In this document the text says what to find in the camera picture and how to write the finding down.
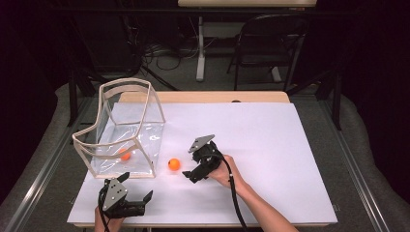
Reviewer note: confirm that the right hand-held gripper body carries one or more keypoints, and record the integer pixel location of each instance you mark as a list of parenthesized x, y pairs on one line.
[(204, 159)]

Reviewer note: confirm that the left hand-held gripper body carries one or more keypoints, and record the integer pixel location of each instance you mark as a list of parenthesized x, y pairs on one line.
[(116, 201)]

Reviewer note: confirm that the orange ping-pong ball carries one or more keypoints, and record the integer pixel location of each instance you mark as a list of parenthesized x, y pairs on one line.
[(125, 155), (174, 164)]

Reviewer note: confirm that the clear plastic bag beige trim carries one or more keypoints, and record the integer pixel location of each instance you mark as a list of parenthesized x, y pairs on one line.
[(129, 138)]

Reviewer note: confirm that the person's left hand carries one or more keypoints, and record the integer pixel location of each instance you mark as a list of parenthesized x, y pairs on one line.
[(109, 224)]

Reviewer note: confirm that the person's right hand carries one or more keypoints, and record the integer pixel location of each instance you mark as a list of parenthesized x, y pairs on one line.
[(227, 174)]

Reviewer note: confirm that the light wooden table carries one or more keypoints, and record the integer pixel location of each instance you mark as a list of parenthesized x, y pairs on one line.
[(199, 96)]

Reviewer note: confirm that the black metal stand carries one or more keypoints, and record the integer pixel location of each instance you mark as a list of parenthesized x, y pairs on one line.
[(73, 96), (337, 100)]

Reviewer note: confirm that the white-legged desk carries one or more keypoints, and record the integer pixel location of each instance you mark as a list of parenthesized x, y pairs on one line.
[(201, 48)]

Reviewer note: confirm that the black folding chair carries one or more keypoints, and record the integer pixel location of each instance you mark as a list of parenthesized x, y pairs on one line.
[(267, 38)]

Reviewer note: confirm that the aluminium floor rail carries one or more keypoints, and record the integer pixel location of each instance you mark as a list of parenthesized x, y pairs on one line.
[(353, 164), (42, 167)]

